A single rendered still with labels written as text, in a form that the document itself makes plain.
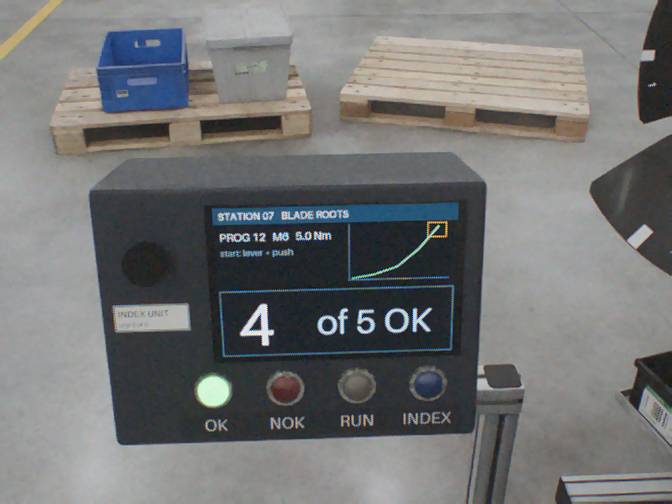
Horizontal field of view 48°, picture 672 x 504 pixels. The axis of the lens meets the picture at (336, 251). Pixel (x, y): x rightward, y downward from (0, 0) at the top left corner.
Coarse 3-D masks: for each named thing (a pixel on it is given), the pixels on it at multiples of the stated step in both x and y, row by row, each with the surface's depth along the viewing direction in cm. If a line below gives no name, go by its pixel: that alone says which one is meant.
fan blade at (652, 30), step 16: (656, 16) 125; (656, 32) 125; (656, 48) 125; (640, 64) 128; (656, 64) 125; (640, 80) 128; (640, 96) 128; (656, 96) 125; (640, 112) 129; (656, 112) 126
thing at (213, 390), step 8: (208, 376) 52; (216, 376) 52; (224, 376) 52; (200, 384) 52; (208, 384) 51; (216, 384) 51; (224, 384) 52; (232, 384) 52; (200, 392) 51; (208, 392) 51; (216, 392) 51; (224, 392) 52; (232, 392) 52; (200, 400) 52; (208, 400) 51; (216, 400) 51; (224, 400) 52
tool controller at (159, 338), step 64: (128, 192) 48; (192, 192) 48; (256, 192) 48; (320, 192) 48; (384, 192) 48; (448, 192) 49; (128, 256) 48; (192, 256) 49; (256, 256) 49; (320, 256) 49; (384, 256) 50; (448, 256) 50; (128, 320) 50; (192, 320) 51; (320, 320) 51; (384, 320) 51; (448, 320) 51; (128, 384) 52; (192, 384) 52; (256, 384) 52; (320, 384) 52; (384, 384) 53; (448, 384) 53
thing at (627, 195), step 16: (656, 144) 105; (640, 160) 106; (656, 160) 105; (608, 176) 109; (624, 176) 107; (640, 176) 106; (656, 176) 104; (592, 192) 111; (608, 192) 109; (624, 192) 107; (640, 192) 105; (656, 192) 104; (608, 208) 108; (624, 208) 106; (640, 208) 105; (656, 208) 104; (624, 224) 106; (640, 224) 105; (656, 224) 103; (624, 240) 106; (656, 240) 103; (656, 256) 102
